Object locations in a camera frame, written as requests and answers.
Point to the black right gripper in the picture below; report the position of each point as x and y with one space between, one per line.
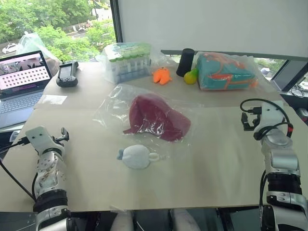
256 113

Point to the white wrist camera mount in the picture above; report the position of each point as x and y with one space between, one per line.
272 113
38 139

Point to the black window frame post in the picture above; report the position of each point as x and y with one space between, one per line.
116 19

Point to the clear plastic bag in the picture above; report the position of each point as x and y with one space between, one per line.
113 106

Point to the crumpled white plastic bag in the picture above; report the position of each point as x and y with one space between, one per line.
31 42

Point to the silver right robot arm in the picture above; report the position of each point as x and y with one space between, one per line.
281 158

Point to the orange plush toy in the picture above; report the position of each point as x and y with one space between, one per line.
161 75

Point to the black side desk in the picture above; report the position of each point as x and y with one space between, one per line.
292 101

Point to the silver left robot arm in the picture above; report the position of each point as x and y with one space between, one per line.
48 173

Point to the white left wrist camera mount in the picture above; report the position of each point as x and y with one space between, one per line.
38 139

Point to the teal orange toy in bag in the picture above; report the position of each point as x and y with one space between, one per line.
243 60

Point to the white car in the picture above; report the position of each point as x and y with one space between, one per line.
9 48

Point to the small clear flat sachet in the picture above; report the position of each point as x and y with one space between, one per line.
54 99

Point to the dark monitor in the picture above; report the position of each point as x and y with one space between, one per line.
286 74

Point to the clear bag around tube rack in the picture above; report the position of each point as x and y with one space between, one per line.
163 60

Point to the green capped tube rack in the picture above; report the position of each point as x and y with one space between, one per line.
130 65

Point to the yellow green toy pear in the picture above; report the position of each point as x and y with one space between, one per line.
190 77

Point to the dark red object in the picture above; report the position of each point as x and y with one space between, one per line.
154 115

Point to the black handheld controller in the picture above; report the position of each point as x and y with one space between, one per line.
66 74

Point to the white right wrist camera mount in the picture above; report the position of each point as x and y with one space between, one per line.
272 113

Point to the dark window rail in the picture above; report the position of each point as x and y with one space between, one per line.
264 55

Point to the teal orange folded item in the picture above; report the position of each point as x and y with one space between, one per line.
216 69

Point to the black cylinder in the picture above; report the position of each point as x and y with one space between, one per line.
184 62

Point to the white blue plush toy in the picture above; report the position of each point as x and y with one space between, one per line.
137 156

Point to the grey laptop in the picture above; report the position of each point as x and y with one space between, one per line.
21 72

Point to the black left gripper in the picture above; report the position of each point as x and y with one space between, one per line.
55 140

